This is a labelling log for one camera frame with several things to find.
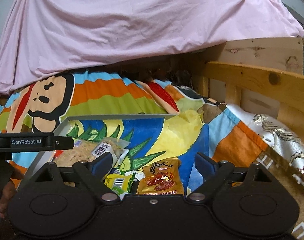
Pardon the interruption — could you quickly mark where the brown printed blanket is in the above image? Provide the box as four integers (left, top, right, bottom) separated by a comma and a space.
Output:
0, 71, 304, 240

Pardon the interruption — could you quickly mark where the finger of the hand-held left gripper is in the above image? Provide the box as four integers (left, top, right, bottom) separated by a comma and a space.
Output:
53, 136, 75, 151

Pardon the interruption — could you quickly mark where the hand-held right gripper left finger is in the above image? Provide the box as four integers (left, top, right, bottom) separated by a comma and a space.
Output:
24, 151, 121, 203

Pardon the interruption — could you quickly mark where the person's left hand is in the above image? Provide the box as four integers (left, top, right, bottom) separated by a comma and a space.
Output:
0, 180, 18, 219

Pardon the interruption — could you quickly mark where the wooden bed frame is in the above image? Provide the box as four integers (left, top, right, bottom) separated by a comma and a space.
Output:
167, 36, 304, 140

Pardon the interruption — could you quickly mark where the brown and yellow snack packet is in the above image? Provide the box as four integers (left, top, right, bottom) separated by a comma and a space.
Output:
136, 157, 185, 196

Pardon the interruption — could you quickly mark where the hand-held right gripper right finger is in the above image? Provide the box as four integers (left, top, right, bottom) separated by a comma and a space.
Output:
186, 151, 276, 203

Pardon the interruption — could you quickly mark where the pink bed sheet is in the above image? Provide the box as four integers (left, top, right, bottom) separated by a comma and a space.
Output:
0, 0, 304, 105

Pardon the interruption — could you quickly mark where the clear rice cracker packet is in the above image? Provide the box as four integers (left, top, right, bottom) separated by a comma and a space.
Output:
52, 136, 131, 168

